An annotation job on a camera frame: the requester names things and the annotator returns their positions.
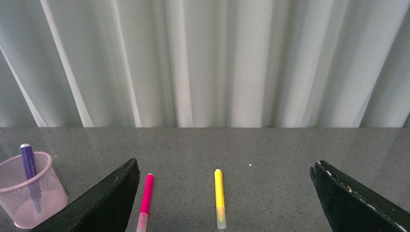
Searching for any pink marker pen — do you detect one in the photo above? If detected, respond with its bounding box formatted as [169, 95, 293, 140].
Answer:
[136, 173, 155, 232]

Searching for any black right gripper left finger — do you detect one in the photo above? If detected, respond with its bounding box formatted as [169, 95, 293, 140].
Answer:
[32, 158, 140, 232]

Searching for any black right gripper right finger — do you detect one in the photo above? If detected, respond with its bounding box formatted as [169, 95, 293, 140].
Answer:
[310, 160, 410, 232]

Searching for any white curtain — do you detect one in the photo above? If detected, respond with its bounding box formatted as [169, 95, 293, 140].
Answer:
[0, 0, 410, 128]

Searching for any pink mesh pen cup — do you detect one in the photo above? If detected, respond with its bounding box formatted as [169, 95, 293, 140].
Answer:
[0, 151, 68, 229]

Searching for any purple marker pen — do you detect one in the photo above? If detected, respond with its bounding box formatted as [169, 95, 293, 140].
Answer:
[19, 143, 43, 214]

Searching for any yellow marker pen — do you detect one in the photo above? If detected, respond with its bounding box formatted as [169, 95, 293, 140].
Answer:
[214, 169, 227, 231]

